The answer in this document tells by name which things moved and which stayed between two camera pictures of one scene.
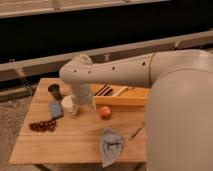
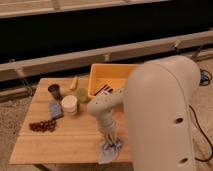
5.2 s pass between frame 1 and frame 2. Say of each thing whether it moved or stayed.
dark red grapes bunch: stayed
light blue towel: stayed
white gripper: moved
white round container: stayed
